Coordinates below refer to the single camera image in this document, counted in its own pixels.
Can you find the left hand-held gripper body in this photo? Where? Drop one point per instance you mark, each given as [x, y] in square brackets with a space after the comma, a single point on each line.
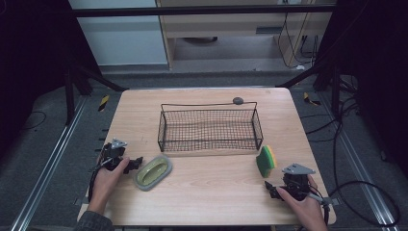
[112, 155]

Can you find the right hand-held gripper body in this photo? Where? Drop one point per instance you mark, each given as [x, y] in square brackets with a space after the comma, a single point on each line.
[296, 183]

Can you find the green and grey soap dish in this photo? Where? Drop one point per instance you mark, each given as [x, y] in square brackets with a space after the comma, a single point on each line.
[153, 172]

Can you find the green and yellow sponge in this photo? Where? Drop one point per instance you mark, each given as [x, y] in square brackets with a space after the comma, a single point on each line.
[265, 162]

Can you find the person's right hand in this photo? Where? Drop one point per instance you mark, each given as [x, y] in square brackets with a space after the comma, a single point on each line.
[306, 210]

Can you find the person's left hand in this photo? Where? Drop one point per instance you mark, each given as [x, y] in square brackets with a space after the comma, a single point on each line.
[104, 186]

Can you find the grey tape piece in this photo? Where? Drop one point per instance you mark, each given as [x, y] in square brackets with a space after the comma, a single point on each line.
[333, 201]
[81, 201]

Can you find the yellow and black tape strip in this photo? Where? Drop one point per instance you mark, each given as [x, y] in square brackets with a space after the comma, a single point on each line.
[310, 100]
[103, 102]

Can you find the black metal stand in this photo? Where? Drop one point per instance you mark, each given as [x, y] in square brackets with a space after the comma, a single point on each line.
[69, 96]
[335, 93]

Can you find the grey round pad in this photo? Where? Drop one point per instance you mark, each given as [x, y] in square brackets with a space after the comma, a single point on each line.
[238, 100]

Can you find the white cabinet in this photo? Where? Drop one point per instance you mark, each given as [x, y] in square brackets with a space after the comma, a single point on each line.
[122, 38]

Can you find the black curtain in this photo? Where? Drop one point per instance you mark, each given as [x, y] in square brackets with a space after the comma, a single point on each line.
[378, 64]
[32, 64]

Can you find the light wooden desk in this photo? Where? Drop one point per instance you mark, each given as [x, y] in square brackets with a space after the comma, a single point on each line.
[224, 27]

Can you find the aluminium floor rail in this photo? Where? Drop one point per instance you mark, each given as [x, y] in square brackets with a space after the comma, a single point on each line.
[48, 166]
[362, 174]

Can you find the black horizontal frame bar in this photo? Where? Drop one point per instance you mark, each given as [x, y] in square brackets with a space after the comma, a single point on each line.
[198, 10]

